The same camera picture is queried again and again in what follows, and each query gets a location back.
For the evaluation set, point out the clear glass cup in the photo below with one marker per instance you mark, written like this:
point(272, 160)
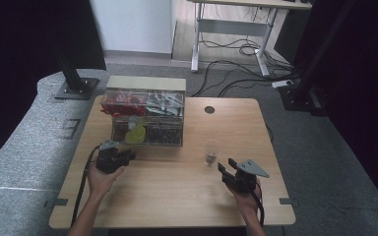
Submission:
point(211, 149)

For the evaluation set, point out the red packets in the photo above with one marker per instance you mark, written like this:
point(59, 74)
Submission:
point(123, 106)

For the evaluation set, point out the pile of dark small pieces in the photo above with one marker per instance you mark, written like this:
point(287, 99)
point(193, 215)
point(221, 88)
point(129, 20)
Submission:
point(164, 135)

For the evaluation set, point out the yellow round discs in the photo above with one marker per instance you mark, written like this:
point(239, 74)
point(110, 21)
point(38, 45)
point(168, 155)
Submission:
point(136, 134)

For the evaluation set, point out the white-legged desk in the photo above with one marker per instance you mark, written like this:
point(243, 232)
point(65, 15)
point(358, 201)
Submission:
point(229, 26)

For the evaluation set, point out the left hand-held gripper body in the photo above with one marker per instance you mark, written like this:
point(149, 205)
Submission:
point(109, 159)

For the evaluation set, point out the silver packets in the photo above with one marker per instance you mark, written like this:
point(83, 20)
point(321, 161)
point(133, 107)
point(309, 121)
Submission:
point(164, 104)

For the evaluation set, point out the black metal stand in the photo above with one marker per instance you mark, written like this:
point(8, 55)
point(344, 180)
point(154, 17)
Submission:
point(303, 88)
point(74, 82)

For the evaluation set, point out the white power strip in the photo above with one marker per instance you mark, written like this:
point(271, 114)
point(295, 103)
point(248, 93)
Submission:
point(282, 83)

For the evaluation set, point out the dark curtain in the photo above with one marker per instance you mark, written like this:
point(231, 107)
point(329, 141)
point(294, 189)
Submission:
point(29, 49)
point(367, 82)

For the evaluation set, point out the black table grommet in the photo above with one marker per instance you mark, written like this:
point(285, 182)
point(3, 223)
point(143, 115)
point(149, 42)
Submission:
point(209, 109)

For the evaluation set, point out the person's left hand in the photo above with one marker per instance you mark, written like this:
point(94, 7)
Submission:
point(101, 182)

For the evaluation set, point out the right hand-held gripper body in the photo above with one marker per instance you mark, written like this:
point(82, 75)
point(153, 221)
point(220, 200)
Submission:
point(246, 173)

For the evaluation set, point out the clear acrylic organizer box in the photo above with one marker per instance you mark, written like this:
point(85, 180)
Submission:
point(147, 111)

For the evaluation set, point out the dark small piece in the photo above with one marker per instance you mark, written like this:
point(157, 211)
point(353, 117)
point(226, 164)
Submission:
point(211, 159)

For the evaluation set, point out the person's right hand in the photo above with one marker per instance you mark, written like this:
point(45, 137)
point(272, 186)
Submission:
point(246, 200)

